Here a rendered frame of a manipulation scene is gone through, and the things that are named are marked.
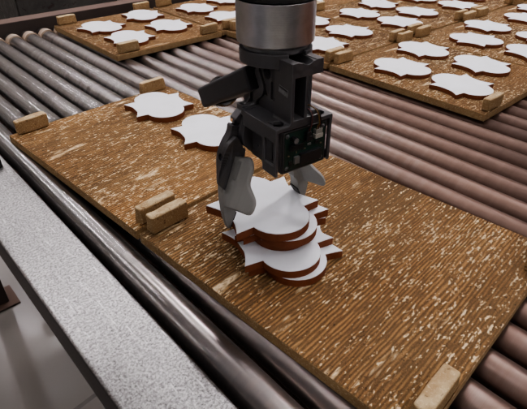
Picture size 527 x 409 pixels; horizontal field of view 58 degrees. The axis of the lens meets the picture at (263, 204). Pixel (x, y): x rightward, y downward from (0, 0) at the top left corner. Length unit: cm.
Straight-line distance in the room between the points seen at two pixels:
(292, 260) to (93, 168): 40
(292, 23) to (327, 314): 30
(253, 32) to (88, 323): 36
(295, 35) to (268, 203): 22
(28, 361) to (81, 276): 121
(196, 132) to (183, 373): 48
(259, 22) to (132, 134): 52
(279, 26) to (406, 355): 33
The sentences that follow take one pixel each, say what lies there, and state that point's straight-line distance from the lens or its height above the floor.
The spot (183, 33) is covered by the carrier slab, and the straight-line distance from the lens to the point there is 153.
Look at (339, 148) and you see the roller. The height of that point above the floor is 92.
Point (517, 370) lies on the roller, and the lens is 57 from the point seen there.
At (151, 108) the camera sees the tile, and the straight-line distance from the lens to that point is 99.
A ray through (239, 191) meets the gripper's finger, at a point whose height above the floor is 104.
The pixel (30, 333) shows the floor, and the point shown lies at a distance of 192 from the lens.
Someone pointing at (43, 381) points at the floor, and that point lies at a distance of 176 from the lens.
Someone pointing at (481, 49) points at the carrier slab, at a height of 94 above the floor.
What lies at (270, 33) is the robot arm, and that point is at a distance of 45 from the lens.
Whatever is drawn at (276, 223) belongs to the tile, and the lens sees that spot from 55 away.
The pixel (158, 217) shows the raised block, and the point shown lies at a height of 96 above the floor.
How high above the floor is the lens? 133
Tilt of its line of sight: 35 degrees down
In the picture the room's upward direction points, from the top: straight up
